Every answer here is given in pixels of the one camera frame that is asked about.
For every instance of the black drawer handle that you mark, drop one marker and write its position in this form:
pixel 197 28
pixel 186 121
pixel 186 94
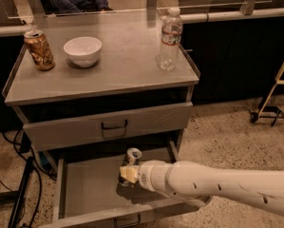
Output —
pixel 127 221
pixel 114 125

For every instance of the grey top drawer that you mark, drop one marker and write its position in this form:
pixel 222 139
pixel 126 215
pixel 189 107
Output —
pixel 97 128

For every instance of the grey metal drawer cabinet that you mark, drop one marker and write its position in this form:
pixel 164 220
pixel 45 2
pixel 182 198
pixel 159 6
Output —
pixel 126 76

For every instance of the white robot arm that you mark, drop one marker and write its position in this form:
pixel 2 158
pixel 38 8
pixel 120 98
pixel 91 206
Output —
pixel 190 181

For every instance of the black top drawer handle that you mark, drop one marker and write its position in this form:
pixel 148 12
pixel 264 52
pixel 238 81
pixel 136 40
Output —
pixel 114 125

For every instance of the black metal stand leg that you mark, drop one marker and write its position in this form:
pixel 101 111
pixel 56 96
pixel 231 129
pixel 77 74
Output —
pixel 17 197

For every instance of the grey open middle drawer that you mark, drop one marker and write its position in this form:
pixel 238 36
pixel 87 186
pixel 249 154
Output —
pixel 88 191

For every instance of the black middle drawer handle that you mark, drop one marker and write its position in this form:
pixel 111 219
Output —
pixel 127 221

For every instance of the silver blue redbull can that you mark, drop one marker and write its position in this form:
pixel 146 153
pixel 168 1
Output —
pixel 132 157

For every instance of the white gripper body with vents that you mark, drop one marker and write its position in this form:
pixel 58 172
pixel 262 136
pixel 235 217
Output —
pixel 146 174

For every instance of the crumpled gold soda can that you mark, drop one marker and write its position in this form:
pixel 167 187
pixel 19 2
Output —
pixel 39 49

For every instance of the yellow taped gripper finger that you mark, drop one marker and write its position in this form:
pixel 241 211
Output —
pixel 129 173

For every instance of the clear plastic water bottle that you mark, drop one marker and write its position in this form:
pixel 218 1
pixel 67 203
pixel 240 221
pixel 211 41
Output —
pixel 171 31

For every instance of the white ceramic bowl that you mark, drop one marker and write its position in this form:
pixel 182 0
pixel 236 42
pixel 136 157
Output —
pixel 83 51

